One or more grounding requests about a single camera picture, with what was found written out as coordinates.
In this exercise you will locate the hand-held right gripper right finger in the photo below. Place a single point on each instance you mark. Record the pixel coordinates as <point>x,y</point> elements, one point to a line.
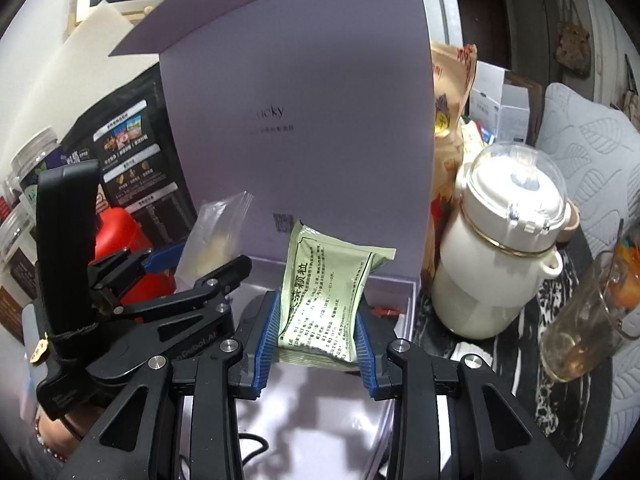
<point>365,355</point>

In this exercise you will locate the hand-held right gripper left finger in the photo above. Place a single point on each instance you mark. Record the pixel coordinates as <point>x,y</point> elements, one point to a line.
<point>265,345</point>

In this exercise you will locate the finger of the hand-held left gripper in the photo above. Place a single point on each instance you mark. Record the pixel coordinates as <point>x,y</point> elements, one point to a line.
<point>225,272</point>
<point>165,257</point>

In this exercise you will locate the translucent zip bag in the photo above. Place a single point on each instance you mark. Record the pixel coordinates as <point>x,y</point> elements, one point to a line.
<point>215,240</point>

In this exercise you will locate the small brown sachet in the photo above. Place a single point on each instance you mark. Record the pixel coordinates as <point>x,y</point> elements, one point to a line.
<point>385,311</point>

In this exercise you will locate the pale green packet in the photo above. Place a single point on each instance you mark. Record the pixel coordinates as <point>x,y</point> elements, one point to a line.
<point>320,300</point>

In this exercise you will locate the lavender gift box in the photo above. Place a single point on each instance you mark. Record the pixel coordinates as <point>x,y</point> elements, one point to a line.
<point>300,110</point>

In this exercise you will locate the person's left forearm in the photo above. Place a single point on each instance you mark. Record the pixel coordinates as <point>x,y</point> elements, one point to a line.
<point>27,460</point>

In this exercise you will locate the person's left hand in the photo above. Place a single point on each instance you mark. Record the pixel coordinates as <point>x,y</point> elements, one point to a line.
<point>75,427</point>

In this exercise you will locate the brown-filled jar white lid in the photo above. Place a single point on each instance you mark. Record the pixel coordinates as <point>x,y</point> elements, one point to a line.
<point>17,260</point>

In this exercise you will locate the red plastic canister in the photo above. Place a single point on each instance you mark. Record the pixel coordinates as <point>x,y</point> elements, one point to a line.
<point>120,230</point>

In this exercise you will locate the clear plastic jar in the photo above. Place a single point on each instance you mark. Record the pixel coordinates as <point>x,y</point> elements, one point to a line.
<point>15,190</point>

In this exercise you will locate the black printed bag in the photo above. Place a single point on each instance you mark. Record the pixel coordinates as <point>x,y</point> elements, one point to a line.
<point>135,160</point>

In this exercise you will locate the dark-label clear jar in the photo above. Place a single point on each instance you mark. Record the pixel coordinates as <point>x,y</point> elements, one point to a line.
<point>35,152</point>

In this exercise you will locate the cream lidded jug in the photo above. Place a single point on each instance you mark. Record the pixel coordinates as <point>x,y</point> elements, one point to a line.
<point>480,285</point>

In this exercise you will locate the orange printed snack bag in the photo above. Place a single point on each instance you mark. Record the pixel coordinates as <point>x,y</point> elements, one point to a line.
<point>445,160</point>

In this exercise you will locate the clear glass cup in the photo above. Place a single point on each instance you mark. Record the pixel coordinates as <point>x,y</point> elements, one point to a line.
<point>575,330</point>

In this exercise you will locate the white foam board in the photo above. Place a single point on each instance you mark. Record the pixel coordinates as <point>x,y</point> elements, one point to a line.
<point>100,45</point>

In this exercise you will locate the brown ceramic bowl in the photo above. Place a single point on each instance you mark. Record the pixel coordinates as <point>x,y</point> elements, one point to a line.
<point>570,225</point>

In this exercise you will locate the orange object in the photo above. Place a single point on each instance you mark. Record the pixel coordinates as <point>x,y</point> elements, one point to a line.
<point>627,280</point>

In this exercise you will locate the white cardboard boxes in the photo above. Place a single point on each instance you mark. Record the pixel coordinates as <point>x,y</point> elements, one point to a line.
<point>495,100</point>

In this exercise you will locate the white fridge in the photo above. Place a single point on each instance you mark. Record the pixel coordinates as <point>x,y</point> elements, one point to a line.
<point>440,10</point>

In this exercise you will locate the dark brown door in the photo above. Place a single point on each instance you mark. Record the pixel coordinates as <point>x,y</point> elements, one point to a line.
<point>482,25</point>

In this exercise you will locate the beige tote bag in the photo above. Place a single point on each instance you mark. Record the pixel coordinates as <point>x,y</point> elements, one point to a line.
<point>630,95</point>

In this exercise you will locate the brown patterned tote bag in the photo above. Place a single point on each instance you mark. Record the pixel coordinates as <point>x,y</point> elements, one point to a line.
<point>575,45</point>

